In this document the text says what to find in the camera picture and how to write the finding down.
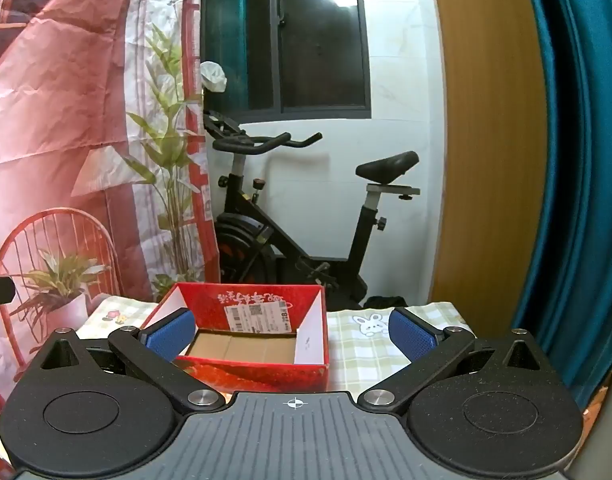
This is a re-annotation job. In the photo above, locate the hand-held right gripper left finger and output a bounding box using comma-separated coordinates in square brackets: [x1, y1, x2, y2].
[38, 308, 227, 411]

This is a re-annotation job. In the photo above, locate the checked bunny tablecloth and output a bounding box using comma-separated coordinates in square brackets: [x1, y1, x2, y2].
[78, 294, 474, 394]

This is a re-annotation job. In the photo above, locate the black exercise bike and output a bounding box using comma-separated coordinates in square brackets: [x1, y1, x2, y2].
[203, 110, 421, 311]

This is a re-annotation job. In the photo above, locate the dark framed window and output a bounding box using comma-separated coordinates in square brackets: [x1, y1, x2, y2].
[201, 0, 371, 122]

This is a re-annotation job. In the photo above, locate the teal curtain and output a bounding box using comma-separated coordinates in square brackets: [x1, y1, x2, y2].
[516, 0, 612, 411]

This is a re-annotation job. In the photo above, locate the white plastic bag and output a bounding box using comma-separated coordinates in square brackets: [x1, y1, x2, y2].
[200, 60, 227, 93]

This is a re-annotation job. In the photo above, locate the wooden door panel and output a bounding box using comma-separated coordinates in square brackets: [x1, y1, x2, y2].
[426, 0, 549, 311]

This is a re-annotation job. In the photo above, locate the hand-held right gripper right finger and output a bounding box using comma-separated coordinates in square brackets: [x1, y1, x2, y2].
[357, 307, 557, 416]

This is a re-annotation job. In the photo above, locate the printed pink backdrop cloth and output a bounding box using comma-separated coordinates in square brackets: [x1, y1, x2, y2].
[0, 0, 221, 406]

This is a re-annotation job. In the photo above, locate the dark cloth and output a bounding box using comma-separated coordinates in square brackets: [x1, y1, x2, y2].
[361, 295, 409, 310]

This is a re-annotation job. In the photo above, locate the red cardboard box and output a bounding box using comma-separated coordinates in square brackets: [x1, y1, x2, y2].
[138, 282, 331, 394]

